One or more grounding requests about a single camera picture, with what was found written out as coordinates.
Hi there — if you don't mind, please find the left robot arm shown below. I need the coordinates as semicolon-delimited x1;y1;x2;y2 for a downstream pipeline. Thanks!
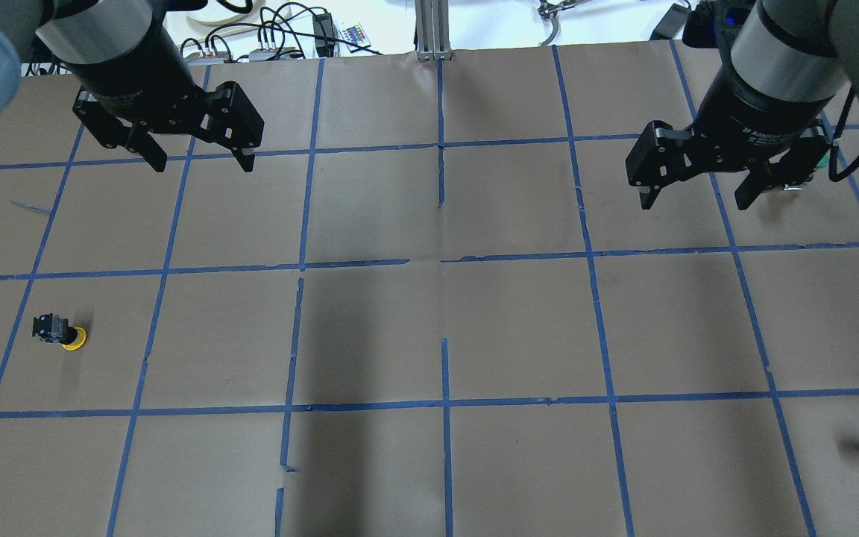
0;1;265;172

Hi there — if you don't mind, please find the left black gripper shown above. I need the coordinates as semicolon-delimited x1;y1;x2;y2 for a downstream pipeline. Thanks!
64;30;265;173

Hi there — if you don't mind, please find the black power adapter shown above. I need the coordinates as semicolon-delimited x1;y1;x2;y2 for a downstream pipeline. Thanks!
312;11;336;57

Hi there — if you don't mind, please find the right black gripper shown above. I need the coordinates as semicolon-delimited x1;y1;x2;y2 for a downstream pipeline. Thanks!
625;67;831;210

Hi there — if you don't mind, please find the small remote control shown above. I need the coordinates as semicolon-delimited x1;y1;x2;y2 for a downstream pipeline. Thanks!
340;23;371;47

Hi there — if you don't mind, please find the beige round plate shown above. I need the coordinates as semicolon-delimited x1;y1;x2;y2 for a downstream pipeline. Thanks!
185;1;263;27

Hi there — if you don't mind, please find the aluminium frame post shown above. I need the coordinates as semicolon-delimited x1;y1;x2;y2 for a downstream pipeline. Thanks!
415;0;453;63

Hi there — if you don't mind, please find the yellow push button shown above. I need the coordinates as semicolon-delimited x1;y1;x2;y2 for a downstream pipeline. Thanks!
31;313;86;351

